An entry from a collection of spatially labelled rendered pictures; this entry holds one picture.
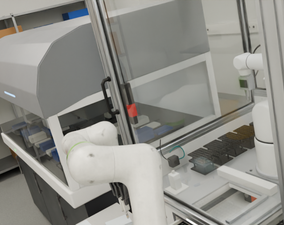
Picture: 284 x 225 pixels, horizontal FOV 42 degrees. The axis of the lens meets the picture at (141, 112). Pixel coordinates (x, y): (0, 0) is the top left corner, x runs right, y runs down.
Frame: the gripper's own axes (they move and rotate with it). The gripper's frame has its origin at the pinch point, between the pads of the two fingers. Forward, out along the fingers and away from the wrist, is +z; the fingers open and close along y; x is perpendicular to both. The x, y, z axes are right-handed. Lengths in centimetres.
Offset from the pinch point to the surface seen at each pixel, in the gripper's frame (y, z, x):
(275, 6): -80, -77, 3
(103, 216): 36.3, 25.1, -11.1
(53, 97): 52, -45, -13
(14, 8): 364, -99, -183
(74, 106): 49, -36, -22
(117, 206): 36.0, 25.2, -21.5
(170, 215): -13.9, 10.7, -12.8
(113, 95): 12.6, -43.8, -20.4
